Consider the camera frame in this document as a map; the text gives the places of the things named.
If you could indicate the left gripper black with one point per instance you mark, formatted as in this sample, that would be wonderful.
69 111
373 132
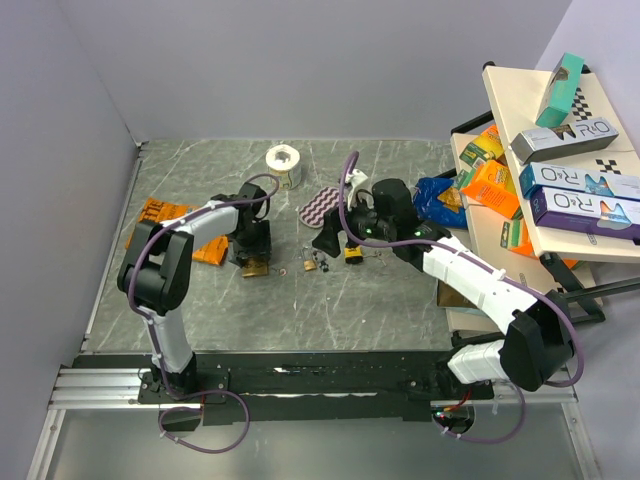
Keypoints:
260 248

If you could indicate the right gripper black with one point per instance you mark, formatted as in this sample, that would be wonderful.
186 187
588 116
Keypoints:
328 240

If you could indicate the small brass padlock with keys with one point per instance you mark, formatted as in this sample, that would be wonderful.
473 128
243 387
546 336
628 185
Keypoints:
314 259

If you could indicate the large brass padlock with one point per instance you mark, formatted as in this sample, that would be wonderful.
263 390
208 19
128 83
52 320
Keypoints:
255 267

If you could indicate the yellow padlock black shackle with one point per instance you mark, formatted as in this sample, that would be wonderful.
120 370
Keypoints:
353 254

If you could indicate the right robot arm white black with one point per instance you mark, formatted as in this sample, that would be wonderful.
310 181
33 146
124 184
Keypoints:
535 342

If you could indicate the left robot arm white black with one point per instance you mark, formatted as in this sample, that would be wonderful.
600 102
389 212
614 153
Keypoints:
156 271

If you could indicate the pink black zigzag sponge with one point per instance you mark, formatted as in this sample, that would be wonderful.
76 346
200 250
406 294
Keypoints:
312 213

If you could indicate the orange potato chips bag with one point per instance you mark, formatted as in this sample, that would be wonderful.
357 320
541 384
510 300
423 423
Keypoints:
213 253

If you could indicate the white tape roll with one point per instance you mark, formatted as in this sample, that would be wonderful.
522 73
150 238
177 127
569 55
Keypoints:
284 162

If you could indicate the blue chips bag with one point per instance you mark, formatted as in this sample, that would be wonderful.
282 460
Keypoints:
438 200

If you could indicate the beige lower shelf board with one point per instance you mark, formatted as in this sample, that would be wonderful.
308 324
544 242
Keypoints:
483 238

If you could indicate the orange snack box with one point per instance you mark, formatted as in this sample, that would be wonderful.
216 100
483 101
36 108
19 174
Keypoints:
492 186

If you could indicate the yellow green box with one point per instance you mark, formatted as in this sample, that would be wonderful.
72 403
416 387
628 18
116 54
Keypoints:
485 147

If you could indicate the green orange box lower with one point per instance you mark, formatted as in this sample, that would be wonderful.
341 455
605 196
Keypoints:
515 238

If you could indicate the blue R&O box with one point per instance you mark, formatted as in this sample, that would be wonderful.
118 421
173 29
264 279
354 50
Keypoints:
543 175

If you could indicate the purple R&O box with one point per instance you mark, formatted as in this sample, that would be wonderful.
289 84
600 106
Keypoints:
586 213

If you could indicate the silver R&O box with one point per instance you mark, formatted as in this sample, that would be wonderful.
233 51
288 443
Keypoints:
550 143

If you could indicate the teal box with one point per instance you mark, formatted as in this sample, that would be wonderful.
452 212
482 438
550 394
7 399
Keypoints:
560 91

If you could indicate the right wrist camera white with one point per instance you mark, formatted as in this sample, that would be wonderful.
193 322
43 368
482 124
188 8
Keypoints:
355 181

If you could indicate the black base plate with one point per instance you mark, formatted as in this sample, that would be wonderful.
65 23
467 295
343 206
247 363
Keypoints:
292 386

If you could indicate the black shelf frame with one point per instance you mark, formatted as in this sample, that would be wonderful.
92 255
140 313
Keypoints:
557 266

